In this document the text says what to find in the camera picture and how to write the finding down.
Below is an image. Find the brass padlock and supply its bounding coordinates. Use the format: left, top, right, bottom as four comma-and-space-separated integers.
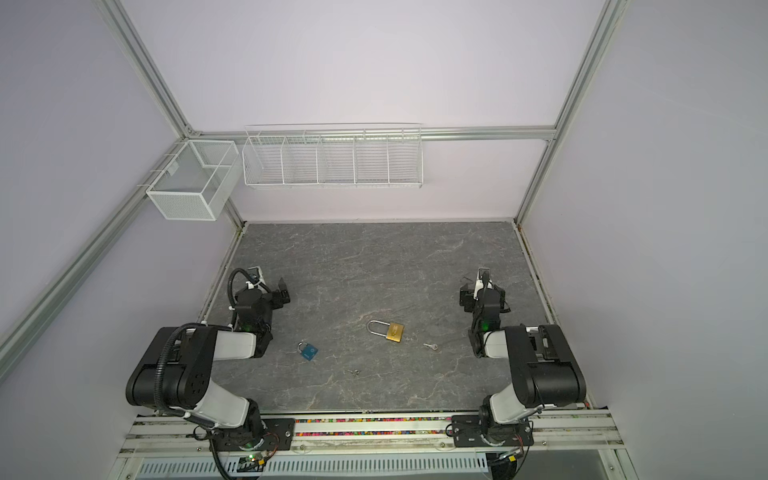
366, 320, 404, 343

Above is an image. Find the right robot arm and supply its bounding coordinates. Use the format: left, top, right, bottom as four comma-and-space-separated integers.
452, 269, 587, 447

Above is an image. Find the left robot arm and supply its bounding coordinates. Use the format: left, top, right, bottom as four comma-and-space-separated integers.
126, 267, 293, 457

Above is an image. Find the small blue padlock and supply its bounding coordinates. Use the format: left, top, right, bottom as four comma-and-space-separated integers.
297, 341, 318, 361

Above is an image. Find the white mesh box basket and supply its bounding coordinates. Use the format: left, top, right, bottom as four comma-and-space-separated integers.
147, 140, 243, 221

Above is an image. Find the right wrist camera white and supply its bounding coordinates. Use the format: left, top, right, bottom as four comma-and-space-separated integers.
474, 268, 491, 299

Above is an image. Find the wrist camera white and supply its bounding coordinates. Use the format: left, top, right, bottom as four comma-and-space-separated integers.
474, 268, 491, 299
246, 266, 263, 285

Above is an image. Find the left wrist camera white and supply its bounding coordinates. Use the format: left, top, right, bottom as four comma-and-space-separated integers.
246, 266, 263, 285

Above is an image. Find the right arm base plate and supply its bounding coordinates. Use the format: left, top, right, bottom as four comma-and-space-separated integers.
446, 413, 534, 448

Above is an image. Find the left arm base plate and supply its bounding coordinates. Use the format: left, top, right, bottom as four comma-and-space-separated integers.
210, 417, 296, 452

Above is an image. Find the white wire shelf basket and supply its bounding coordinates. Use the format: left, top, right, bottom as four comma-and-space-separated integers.
241, 123, 424, 188

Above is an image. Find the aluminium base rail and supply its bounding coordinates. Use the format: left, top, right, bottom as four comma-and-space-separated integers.
116, 409, 626, 460

